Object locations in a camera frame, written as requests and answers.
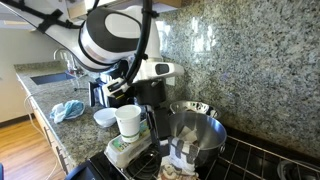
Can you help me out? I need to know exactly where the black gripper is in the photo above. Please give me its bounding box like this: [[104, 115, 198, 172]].
[[134, 79, 173, 148]]

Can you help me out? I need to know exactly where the patterned kitchen towel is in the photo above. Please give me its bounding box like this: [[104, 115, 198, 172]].
[[157, 125, 202, 180]]

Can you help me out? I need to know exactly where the large steel mixing bowl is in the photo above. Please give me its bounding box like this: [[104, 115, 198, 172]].
[[166, 111, 229, 168]]

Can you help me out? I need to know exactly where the small white ceramic bowl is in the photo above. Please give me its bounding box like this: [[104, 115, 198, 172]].
[[93, 107, 118, 129]]

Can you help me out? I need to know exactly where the white paper cup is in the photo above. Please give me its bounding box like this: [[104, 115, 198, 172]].
[[114, 104, 142, 144]]

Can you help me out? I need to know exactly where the egg carton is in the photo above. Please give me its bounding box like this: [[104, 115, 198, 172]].
[[104, 118, 158, 170]]

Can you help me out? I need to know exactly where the black coil burner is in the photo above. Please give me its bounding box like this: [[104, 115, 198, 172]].
[[125, 146, 165, 180]]

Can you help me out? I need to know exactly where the black steel air fryer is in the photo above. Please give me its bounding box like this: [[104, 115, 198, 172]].
[[88, 74, 138, 109]]

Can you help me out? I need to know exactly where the black electric stove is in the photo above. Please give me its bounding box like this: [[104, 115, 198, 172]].
[[64, 128, 320, 180]]

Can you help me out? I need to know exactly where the light blue cloth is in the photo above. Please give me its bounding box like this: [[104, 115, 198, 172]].
[[49, 99, 86, 125]]

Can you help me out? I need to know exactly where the wooden base cabinet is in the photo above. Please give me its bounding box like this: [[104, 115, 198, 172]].
[[18, 78, 78, 176]]

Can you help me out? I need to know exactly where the chrome sink faucet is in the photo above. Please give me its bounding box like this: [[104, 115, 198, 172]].
[[53, 48, 85, 77]]

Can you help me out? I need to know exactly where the kitchen sink basin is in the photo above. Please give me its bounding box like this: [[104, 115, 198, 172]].
[[30, 72, 76, 86]]

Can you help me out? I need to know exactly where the steel pot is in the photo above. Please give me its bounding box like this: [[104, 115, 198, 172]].
[[277, 159, 320, 180]]

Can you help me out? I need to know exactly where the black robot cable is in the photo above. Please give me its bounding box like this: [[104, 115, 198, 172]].
[[123, 0, 158, 86]]

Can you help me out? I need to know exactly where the metal wire rack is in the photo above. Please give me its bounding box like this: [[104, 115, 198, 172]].
[[196, 134, 320, 180]]

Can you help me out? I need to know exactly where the thin white cable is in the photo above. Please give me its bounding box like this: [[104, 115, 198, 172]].
[[23, 94, 60, 180]]

